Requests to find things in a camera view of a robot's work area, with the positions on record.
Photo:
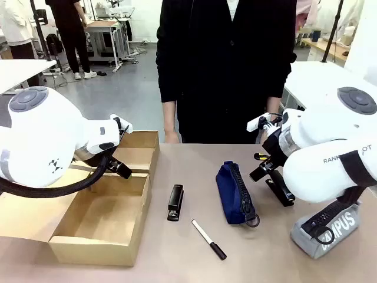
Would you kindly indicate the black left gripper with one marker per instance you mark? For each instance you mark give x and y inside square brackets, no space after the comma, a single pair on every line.
[120,170]

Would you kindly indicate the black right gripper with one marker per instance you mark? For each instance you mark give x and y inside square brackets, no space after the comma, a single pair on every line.
[274,147]

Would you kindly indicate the yellow black screwdriver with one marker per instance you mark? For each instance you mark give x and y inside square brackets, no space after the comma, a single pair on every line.
[260,157]

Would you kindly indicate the black stapler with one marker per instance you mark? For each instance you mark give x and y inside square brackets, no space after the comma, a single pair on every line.
[175,202]
[281,190]

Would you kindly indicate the navy blue zipper pencil case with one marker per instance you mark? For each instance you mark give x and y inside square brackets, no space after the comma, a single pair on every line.
[231,197]

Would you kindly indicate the white marker with black cap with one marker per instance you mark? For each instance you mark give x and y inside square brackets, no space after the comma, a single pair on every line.
[206,236]

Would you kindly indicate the grey zipper pencil case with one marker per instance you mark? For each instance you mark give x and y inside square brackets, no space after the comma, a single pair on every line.
[338,233]

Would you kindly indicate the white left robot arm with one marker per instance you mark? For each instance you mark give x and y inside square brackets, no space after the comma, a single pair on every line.
[44,138]

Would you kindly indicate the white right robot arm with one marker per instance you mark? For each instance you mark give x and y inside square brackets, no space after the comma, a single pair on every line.
[321,147]

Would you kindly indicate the person's right forearm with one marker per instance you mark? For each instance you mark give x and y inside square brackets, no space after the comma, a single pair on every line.
[170,115]

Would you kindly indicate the person's left forearm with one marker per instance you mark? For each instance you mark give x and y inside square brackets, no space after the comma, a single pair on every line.
[274,106]

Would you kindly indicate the large open cardboard box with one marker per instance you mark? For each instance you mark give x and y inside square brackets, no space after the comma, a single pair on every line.
[97,212]

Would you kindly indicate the person's right hand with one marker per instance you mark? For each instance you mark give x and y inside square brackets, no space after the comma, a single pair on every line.
[171,136]

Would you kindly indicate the person in black cardigan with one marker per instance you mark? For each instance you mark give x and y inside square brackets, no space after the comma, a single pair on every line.
[224,73]

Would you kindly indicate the white side table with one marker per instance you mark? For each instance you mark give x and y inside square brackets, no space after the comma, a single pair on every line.
[23,73]

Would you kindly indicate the white workbench with wooden top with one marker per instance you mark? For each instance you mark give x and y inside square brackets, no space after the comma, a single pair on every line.
[109,32]

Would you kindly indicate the black bag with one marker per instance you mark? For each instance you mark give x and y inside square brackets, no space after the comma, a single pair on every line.
[54,44]

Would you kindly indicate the background person in black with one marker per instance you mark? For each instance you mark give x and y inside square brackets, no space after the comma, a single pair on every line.
[70,35]

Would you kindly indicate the wooden desk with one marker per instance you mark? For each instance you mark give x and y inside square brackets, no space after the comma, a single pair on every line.
[330,48]

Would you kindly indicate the dark blue mug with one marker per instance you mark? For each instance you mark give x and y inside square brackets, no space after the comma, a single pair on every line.
[315,36]

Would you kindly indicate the black tripod pole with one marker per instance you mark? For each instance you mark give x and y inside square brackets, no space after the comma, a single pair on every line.
[41,32]

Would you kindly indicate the thin black stand pole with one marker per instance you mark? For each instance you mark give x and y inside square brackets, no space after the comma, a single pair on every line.
[332,32]

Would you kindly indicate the pink garment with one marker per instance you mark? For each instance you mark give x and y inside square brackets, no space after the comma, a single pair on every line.
[306,11]

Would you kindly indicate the background person in white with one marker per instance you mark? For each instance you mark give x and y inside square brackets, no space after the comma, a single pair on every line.
[14,26]

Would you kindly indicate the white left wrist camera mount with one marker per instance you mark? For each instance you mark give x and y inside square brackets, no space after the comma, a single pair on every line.
[123,125]

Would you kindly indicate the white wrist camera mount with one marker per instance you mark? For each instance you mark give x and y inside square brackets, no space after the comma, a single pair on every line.
[254,123]
[123,125]

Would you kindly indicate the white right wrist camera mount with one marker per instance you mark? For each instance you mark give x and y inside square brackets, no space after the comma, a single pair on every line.
[254,123]

